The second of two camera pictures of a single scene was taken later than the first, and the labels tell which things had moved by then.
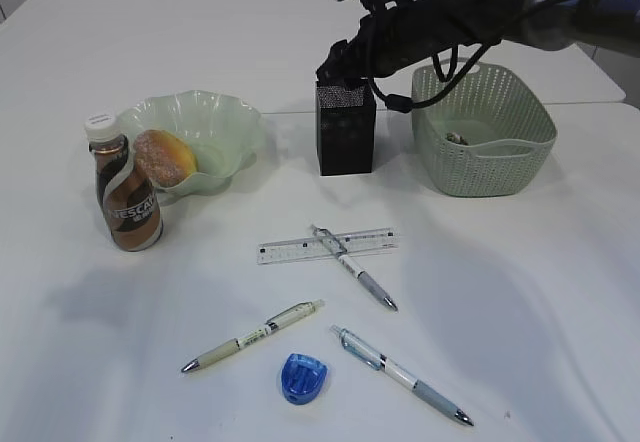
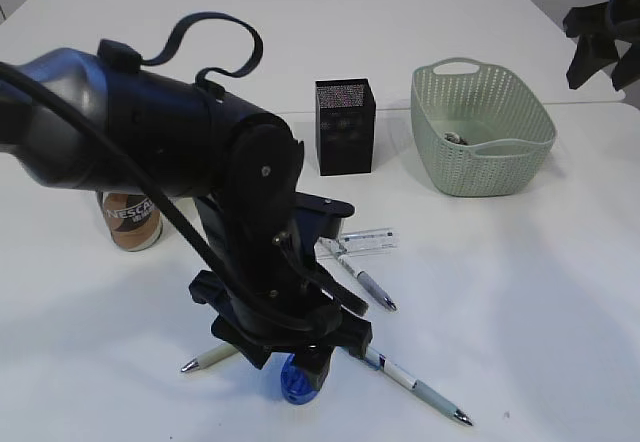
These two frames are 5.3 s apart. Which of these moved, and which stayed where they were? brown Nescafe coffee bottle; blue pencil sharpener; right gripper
Moved: right gripper
Stayed: blue pencil sharpener; brown Nescafe coffee bottle
